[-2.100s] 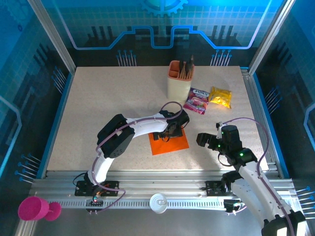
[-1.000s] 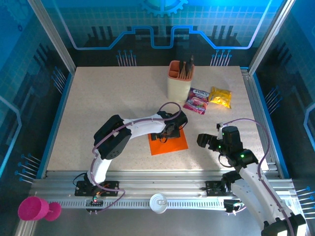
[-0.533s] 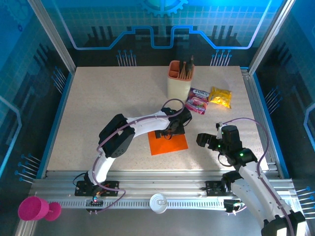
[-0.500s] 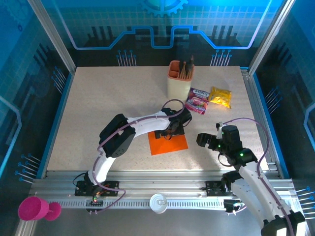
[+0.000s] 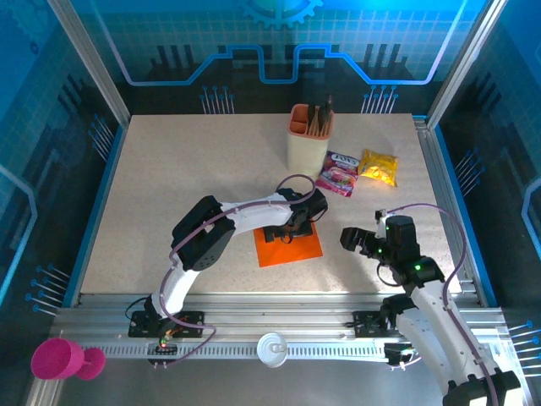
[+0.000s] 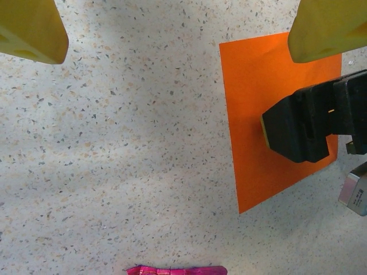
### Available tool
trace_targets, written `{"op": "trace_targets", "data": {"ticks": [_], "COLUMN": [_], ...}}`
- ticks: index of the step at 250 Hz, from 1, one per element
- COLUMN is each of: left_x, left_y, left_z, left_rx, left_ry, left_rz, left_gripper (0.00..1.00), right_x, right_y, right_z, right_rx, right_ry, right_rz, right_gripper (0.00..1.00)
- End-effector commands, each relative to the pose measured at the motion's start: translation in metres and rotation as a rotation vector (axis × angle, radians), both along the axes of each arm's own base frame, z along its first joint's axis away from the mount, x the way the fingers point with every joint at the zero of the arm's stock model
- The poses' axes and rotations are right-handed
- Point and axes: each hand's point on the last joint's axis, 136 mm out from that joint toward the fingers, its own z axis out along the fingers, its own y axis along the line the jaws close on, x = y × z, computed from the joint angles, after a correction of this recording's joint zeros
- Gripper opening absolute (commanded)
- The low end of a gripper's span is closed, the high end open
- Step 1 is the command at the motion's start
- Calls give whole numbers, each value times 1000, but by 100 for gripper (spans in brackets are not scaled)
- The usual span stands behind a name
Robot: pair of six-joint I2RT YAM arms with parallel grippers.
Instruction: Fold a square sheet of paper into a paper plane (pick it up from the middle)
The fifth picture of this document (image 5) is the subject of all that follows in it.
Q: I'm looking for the purple candy bag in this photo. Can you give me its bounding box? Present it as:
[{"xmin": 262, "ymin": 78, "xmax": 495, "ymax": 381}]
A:
[{"xmin": 315, "ymin": 151, "xmax": 361, "ymax": 199}]

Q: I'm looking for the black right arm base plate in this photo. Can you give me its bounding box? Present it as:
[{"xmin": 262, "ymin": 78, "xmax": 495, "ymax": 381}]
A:
[{"xmin": 352, "ymin": 310, "xmax": 401, "ymax": 339}]

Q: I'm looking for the aluminium frame post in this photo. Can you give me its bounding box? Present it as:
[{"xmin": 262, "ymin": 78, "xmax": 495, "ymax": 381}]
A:
[
  {"xmin": 425, "ymin": 0, "xmax": 511, "ymax": 128},
  {"xmin": 45, "ymin": 0, "xmax": 131, "ymax": 128}
]

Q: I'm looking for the small circuit board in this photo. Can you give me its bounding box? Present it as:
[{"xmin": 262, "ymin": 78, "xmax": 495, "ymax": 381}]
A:
[
  {"xmin": 383, "ymin": 343, "xmax": 422, "ymax": 367},
  {"xmin": 146, "ymin": 340, "xmax": 178, "ymax": 354}
]

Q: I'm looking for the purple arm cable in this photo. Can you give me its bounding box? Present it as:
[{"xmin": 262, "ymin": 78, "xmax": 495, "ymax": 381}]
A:
[
  {"xmin": 147, "ymin": 173, "xmax": 318, "ymax": 370},
  {"xmin": 382, "ymin": 203, "xmax": 502, "ymax": 406}
]

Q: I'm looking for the white slotted cable duct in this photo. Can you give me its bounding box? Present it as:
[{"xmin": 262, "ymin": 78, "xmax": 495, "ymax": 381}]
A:
[{"xmin": 90, "ymin": 343, "xmax": 392, "ymax": 361}]

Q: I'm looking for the yellow snack bag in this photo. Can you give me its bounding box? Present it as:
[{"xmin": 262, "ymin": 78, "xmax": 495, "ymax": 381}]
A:
[{"xmin": 358, "ymin": 148, "xmax": 399, "ymax": 189}]

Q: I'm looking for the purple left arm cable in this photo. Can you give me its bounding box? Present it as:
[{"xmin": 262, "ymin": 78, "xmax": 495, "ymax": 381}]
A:
[{"xmin": 147, "ymin": 173, "xmax": 318, "ymax": 370}]

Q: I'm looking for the pink plastic goblet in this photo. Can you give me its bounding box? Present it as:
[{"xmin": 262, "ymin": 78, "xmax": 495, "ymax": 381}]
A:
[{"xmin": 30, "ymin": 337, "xmax": 107, "ymax": 381}]

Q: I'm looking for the aluminium side rail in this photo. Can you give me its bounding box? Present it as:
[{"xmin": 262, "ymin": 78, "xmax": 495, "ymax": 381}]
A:
[{"xmin": 413, "ymin": 114, "xmax": 487, "ymax": 308}]

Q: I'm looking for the tall black utensil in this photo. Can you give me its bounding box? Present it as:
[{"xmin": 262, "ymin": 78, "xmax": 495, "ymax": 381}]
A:
[{"xmin": 320, "ymin": 94, "xmax": 336, "ymax": 128}]

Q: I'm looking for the black base cable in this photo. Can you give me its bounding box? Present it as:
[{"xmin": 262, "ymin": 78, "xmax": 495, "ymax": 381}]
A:
[{"xmin": 124, "ymin": 297, "xmax": 148, "ymax": 323}]

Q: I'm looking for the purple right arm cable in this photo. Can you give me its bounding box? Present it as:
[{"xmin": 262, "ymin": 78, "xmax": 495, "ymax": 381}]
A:
[{"xmin": 382, "ymin": 203, "xmax": 502, "ymax": 406}]

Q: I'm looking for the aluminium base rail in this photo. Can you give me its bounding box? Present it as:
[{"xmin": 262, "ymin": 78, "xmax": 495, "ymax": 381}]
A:
[{"xmin": 49, "ymin": 291, "xmax": 508, "ymax": 346}]

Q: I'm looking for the silver tin can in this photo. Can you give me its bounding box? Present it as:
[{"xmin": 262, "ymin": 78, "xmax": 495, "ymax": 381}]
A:
[{"xmin": 256, "ymin": 332, "xmax": 290, "ymax": 368}]

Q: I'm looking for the beige utensil holder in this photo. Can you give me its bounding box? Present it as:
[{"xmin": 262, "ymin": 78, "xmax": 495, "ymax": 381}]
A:
[{"xmin": 287, "ymin": 103, "xmax": 335, "ymax": 178}]

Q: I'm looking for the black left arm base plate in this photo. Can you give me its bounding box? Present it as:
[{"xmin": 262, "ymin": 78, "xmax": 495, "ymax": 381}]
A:
[{"xmin": 128, "ymin": 310, "xmax": 206, "ymax": 339}]

